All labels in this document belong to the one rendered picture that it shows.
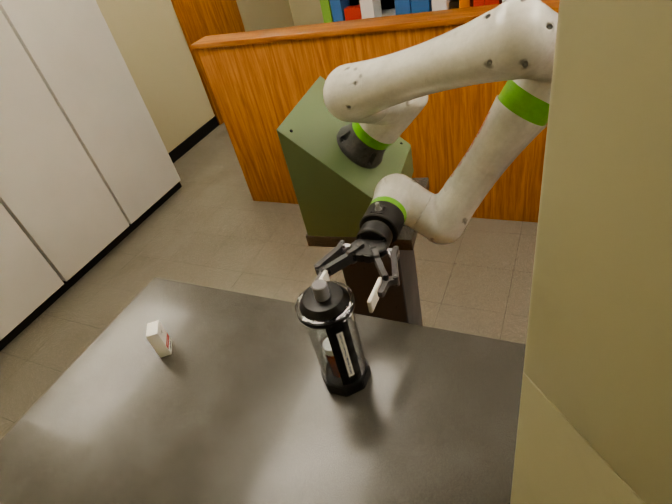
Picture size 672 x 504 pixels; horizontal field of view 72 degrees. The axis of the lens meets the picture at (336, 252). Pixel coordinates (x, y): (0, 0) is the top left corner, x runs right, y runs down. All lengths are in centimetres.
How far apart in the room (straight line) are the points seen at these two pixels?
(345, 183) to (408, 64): 39
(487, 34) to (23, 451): 122
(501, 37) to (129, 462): 103
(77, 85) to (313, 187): 245
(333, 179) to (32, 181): 235
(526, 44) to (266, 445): 83
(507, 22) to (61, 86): 293
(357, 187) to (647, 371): 100
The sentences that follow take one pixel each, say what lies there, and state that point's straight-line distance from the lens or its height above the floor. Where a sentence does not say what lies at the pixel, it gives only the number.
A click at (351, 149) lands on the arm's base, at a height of 117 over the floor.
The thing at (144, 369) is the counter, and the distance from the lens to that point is 122.
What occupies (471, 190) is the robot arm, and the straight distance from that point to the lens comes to 107.
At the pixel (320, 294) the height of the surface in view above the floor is 120.
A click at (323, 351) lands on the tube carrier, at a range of 87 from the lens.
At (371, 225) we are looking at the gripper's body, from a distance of 100.
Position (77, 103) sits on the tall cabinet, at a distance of 347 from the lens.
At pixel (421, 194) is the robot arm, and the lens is 111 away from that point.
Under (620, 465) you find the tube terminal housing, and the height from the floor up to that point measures 142.
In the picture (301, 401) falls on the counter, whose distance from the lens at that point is 99.
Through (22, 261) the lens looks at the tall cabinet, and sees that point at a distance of 329.
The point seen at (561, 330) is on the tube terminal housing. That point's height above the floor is 149.
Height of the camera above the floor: 174
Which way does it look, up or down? 39 degrees down
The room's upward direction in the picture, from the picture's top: 14 degrees counter-clockwise
